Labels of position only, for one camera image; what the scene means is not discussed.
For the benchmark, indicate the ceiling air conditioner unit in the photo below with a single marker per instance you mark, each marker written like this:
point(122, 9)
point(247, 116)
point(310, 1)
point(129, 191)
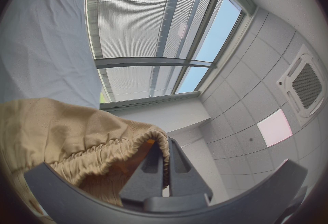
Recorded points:
point(305, 84)

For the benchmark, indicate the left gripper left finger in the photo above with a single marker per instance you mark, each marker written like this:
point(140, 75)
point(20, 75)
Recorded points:
point(151, 176)

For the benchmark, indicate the tan shorts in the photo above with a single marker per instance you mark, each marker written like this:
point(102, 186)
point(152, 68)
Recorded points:
point(64, 130)

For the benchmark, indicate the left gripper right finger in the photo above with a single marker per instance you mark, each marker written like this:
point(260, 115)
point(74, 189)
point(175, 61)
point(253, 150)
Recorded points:
point(184, 182)

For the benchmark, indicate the window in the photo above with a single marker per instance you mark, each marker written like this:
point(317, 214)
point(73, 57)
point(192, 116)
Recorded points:
point(153, 62)

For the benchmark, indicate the ceiling light panel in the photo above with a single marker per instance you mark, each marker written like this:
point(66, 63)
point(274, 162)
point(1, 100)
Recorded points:
point(274, 128)

